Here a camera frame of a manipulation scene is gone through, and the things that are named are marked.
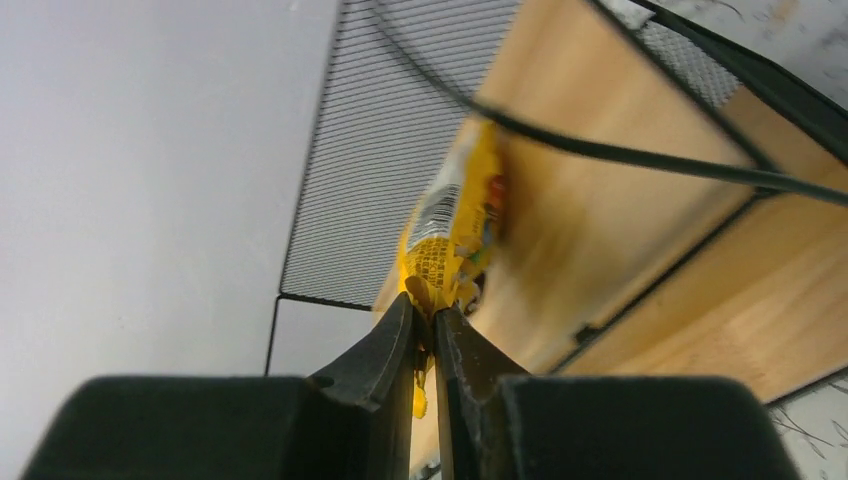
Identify floral table mat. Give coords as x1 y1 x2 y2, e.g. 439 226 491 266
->
622 0 848 480

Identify black wire wooden shelf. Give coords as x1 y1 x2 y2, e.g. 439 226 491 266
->
280 1 847 373

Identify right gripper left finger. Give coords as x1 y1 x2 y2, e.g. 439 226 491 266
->
284 293 416 479

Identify yellow m&m bag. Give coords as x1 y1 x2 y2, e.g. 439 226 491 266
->
396 117 510 420

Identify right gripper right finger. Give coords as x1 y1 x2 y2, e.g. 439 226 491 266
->
434 309 526 479

